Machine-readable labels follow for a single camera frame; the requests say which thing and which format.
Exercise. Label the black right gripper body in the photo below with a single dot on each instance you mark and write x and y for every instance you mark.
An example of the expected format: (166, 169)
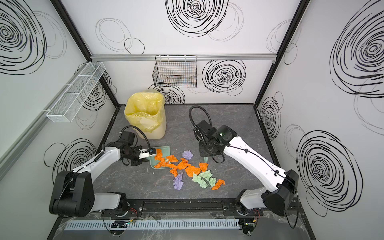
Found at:
(205, 150)

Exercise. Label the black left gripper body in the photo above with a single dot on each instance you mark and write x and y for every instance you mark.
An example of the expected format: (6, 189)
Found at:
(136, 153)

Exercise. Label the green dustpan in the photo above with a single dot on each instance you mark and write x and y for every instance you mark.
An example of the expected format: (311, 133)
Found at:
(165, 150)

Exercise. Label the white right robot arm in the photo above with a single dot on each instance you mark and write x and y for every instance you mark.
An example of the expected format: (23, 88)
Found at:
(279, 186)

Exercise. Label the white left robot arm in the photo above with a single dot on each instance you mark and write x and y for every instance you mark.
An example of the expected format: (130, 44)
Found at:
(73, 193)

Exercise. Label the small orange paper scrap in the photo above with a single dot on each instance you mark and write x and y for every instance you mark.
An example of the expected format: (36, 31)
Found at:
(203, 166)

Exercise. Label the small green paper scrap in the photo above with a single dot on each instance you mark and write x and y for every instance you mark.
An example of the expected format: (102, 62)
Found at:
(200, 181)

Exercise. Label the green paper scrap centre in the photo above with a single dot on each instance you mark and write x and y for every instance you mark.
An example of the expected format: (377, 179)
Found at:
(206, 175)

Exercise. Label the orange paper scrap near bin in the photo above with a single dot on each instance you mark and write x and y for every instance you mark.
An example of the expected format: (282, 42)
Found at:
(191, 171)

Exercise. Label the orange paper scrap centre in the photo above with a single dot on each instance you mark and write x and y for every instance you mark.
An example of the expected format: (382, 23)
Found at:
(183, 164)

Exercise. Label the orange paper scrap right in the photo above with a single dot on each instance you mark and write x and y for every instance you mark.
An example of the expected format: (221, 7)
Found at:
(172, 159)

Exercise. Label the green paper scrap front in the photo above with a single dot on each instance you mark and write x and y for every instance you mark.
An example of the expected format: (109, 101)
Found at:
(212, 182)

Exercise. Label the orange paper scrap front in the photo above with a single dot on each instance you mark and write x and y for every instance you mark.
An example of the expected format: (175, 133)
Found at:
(218, 184)

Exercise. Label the beige bin with yellow bag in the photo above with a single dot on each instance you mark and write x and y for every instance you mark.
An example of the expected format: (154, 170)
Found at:
(146, 110)

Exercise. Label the orange twisted paper scrap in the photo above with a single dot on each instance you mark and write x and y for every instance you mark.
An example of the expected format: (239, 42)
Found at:
(174, 172)

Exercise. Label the small purple paper scrap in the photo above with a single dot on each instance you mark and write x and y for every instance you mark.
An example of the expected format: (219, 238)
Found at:
(178, 182)

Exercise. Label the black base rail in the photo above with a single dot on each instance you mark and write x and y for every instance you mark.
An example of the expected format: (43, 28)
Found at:
(157, 207)

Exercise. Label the white slotted cable duct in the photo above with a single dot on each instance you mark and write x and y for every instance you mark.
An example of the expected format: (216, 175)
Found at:
(116, 225)

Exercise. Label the clear wall shelf tray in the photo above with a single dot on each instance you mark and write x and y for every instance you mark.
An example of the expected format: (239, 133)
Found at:
(83, 91)

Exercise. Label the black wire basket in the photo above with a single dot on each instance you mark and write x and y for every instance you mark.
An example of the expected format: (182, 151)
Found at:
(175, 70)

